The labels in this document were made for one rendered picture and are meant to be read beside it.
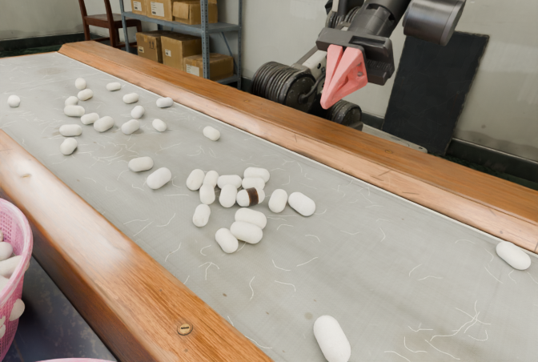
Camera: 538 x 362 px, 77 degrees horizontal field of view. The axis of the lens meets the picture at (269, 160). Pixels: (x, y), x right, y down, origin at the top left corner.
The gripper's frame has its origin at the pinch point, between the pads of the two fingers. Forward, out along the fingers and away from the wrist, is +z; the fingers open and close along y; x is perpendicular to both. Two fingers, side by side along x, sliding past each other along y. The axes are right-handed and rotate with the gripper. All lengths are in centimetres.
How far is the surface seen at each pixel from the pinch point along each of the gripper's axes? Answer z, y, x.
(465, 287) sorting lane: 13.1, 22.7, 4.0
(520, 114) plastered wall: -115, 17, 164
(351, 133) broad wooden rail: -3.3, -0.9, 14.5
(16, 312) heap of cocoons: 36.7, -7.2, -14.5
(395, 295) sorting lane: 17.5, 17.8, 0.2
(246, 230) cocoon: 19.9, 2.7, -4.5
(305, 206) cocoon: 13.8, 4.7, 0.9
